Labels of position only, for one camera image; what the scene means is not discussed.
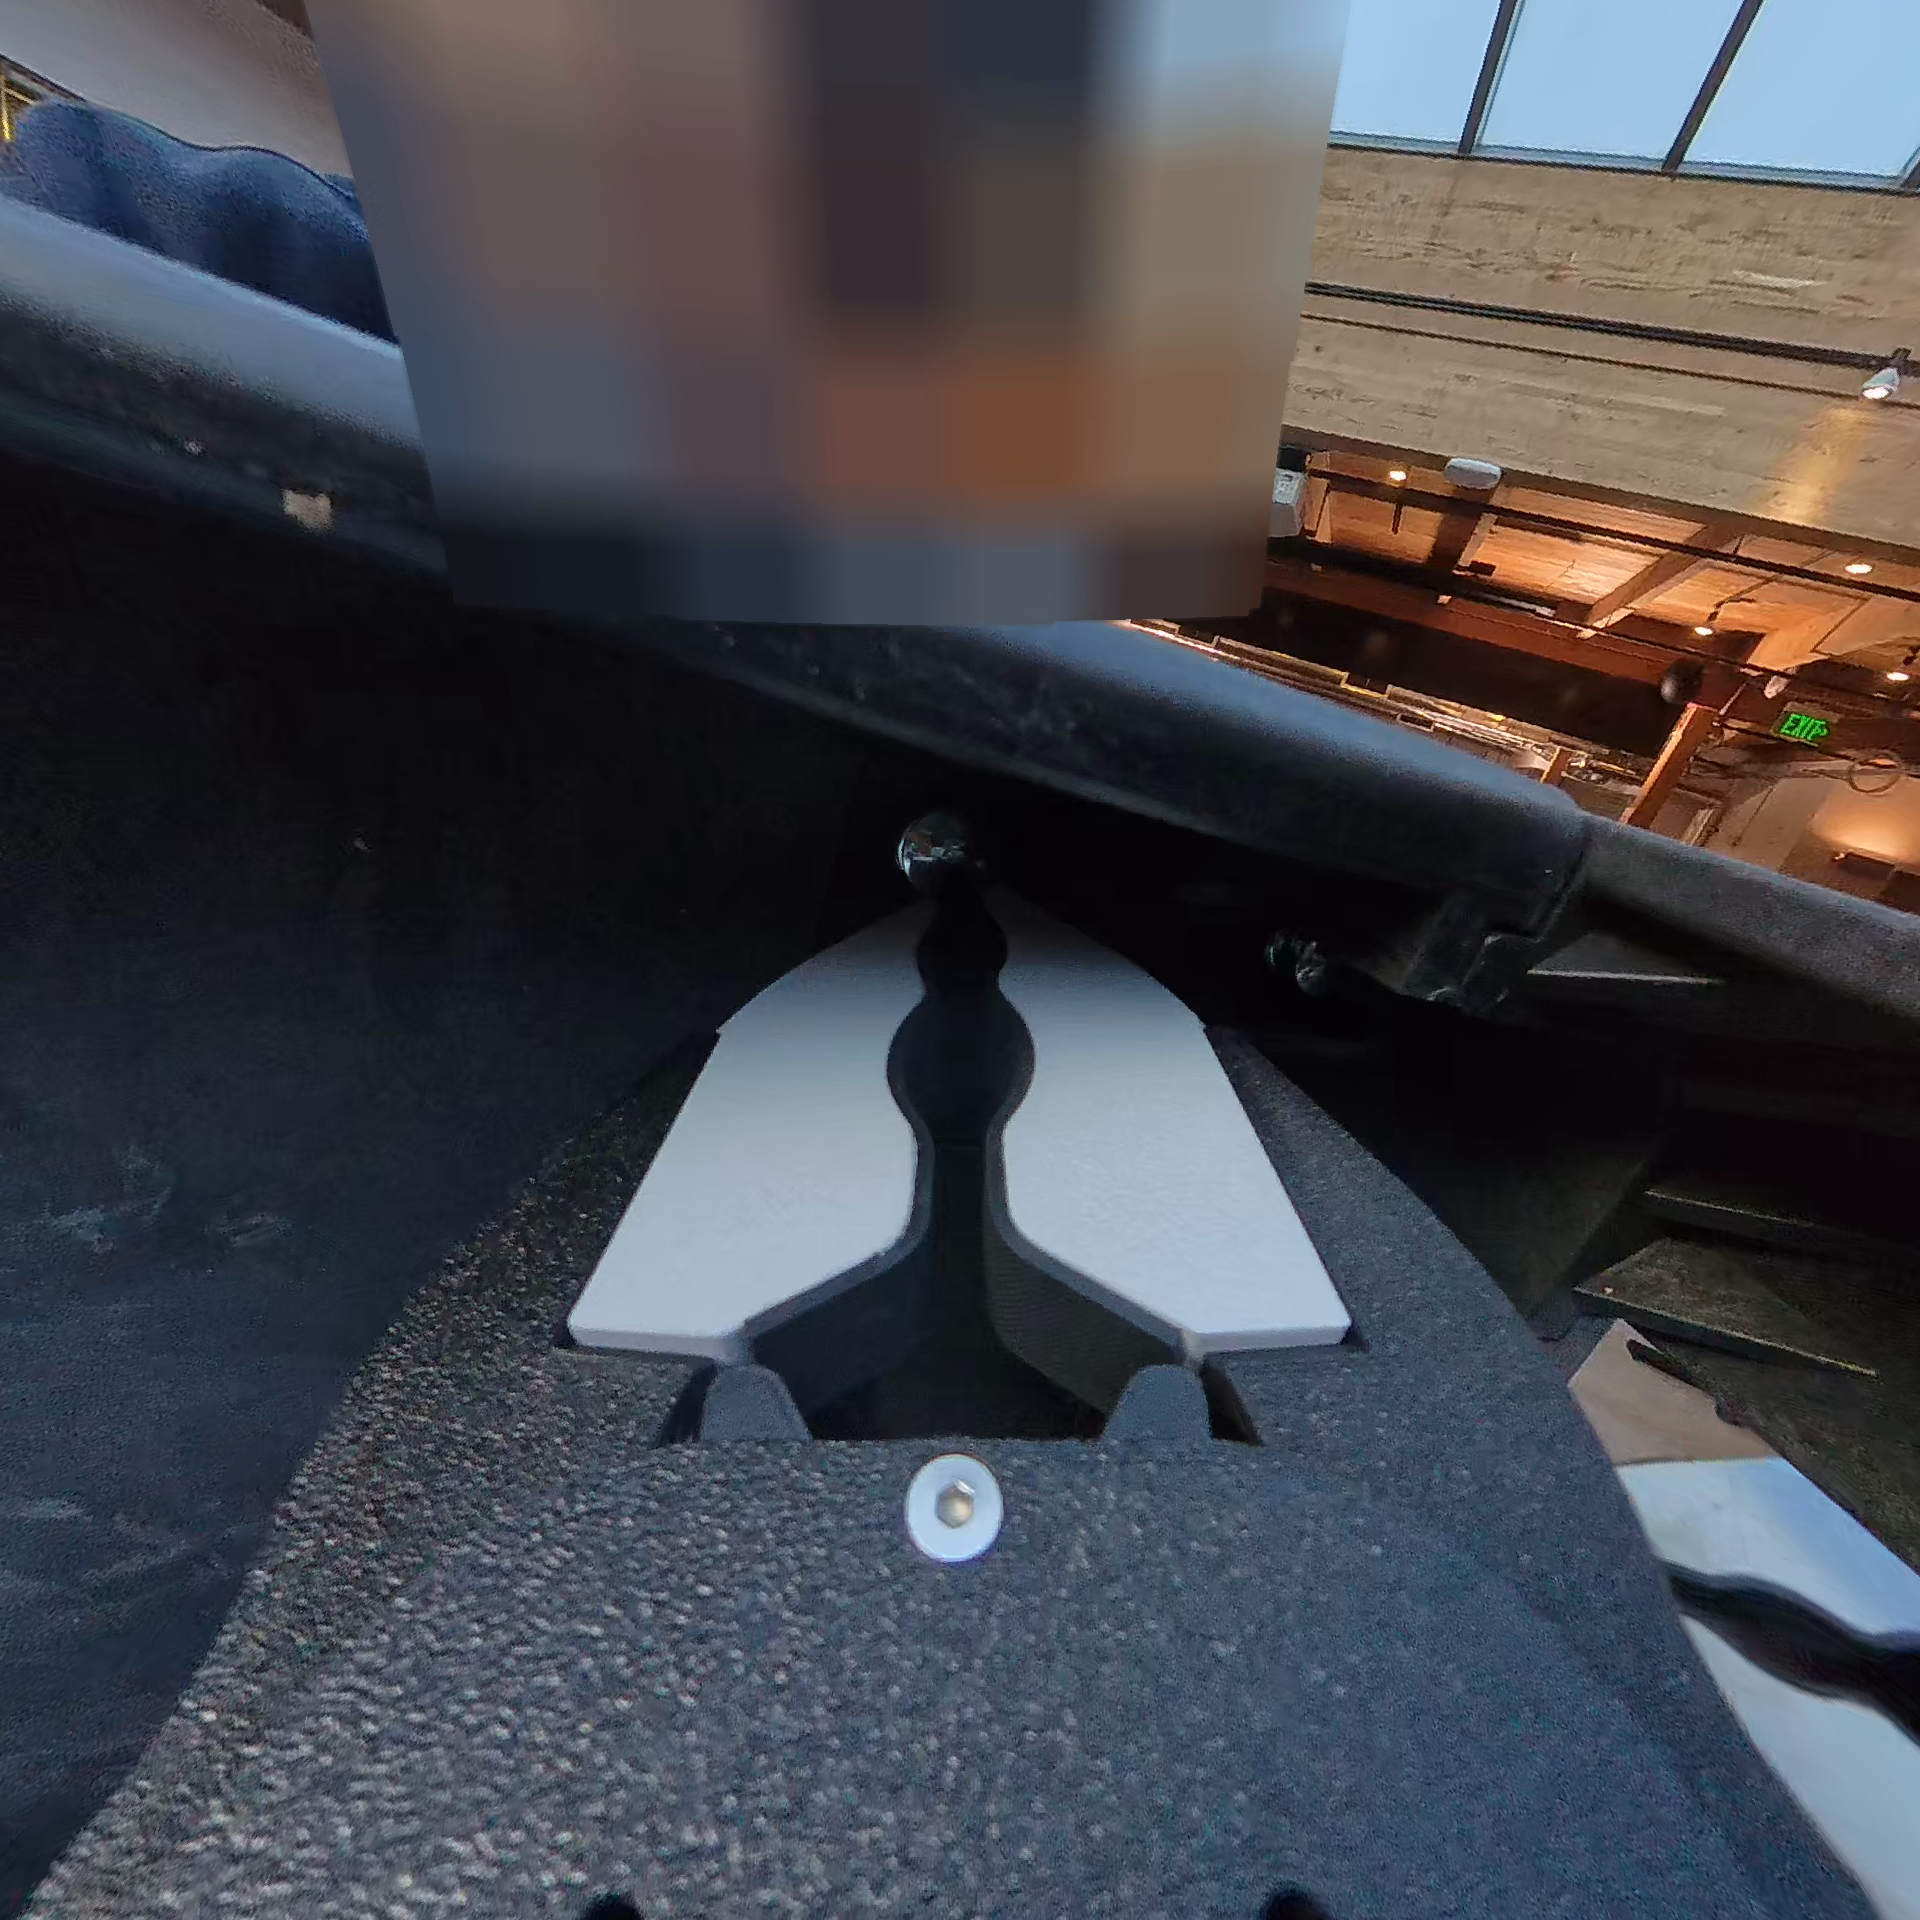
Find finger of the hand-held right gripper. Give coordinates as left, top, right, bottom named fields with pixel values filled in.
left=1617, top=1458, right=1920, bottom=1658
left=1677, top=1611, right=1920, bottom=1920

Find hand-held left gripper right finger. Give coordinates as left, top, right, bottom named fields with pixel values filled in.
left=957, top=886, right=1358, bottom=1367

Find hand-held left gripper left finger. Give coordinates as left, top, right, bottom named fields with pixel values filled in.
left=564, top=894, right=964, bottom=1368

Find dark cabinet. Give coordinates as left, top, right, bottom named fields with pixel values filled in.
left=0, top=293, right=1920, bottom=1920

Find grey desk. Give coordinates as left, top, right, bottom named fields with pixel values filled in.
left=0, top=193, right=425, bottom=453

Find skylight window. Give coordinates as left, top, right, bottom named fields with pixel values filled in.
left=1329, top=0, right=1920, bottom=190

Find wooden post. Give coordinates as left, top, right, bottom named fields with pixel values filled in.
left=1620, top=697, right=1727, bottom=830

